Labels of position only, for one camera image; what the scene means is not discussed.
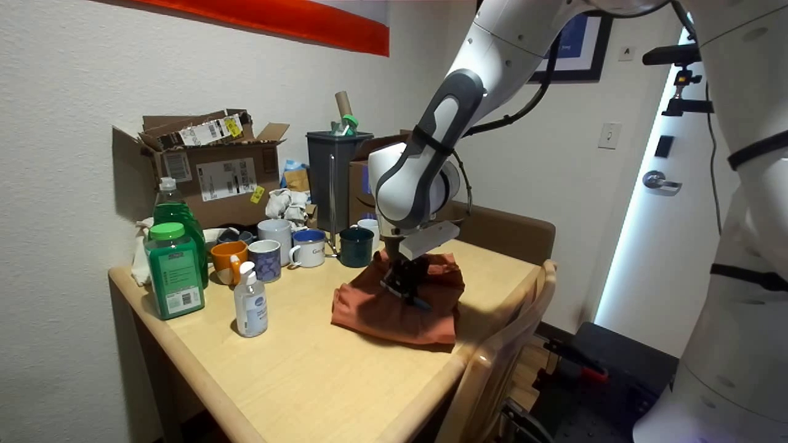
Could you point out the small white wall thermostat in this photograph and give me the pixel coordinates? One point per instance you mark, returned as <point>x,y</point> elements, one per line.
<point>625,52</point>

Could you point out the orange folded cloth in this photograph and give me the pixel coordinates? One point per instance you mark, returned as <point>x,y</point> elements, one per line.
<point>370,317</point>

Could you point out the black framed blue picture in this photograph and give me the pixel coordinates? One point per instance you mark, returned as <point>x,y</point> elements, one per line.
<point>581,52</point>

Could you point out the brown chair back panel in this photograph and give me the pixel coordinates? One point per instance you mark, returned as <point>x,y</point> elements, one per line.
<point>507,234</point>

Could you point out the black door lock pad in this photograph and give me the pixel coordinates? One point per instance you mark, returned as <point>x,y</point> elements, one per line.
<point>662,146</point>

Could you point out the cardboard box with blue tape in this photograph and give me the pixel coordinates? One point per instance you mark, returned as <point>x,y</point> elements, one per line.
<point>360,192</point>

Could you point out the white mug with blue rim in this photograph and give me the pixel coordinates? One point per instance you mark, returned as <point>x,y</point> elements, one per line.
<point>309,250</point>

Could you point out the orange mug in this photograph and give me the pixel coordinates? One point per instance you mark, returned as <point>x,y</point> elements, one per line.
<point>225,262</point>

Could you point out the pale grey mug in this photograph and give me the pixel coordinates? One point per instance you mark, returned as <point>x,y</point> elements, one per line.
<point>277,233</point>

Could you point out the green bottle with white cap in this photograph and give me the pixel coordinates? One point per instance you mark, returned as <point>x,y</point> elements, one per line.
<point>176,214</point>

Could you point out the light wooden chair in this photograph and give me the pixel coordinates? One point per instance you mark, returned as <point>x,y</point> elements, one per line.
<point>493,361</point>

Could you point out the green jar with green lid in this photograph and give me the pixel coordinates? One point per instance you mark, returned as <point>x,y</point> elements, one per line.
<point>172,273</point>

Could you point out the blue patterned mug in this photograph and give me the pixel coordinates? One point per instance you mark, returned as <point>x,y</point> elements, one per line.
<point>264,262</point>

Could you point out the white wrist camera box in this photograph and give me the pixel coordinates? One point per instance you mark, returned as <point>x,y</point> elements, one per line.
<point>426,240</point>

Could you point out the white crumpled plastic bags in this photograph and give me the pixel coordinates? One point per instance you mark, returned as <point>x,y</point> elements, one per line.
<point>285,202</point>

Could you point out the clear hand sanitizer bottle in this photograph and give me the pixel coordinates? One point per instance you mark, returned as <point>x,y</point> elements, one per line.
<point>248,308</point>

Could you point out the dark grey trash bin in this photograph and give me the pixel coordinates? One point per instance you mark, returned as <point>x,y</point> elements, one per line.
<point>327,180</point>

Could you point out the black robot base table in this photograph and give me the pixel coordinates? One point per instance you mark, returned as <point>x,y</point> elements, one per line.
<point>624,361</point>

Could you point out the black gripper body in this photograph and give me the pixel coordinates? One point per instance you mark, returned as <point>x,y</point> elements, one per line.
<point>407,273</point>

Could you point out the white door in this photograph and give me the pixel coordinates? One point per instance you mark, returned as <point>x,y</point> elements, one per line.
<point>656,262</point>

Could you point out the red wall banner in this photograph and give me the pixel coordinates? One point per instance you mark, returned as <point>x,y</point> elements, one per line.
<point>272,19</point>

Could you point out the large open cardboard box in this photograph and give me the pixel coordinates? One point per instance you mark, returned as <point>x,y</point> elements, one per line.
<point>223,175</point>

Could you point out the black bar camera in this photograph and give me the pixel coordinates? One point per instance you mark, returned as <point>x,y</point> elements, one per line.
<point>673,54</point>

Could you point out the white light switch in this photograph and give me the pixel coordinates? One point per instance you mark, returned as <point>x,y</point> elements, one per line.
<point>609,136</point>

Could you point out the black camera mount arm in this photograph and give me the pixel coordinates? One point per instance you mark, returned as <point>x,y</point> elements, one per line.
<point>689,107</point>

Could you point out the blue and brown package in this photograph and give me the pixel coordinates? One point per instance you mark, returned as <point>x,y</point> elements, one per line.
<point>294,173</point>

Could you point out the dark green mug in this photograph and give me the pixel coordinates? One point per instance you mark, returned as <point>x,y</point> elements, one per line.
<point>354,250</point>

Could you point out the green item in bin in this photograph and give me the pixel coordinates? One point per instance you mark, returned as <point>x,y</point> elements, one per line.
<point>347,127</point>

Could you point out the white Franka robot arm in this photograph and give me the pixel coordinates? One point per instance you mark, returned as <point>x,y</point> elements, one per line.
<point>738,345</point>

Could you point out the small white cup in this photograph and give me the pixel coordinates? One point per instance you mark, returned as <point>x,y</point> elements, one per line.
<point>368,222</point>

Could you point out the brown cardboard tube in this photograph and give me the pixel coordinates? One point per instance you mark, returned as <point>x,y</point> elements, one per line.
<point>342,104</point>

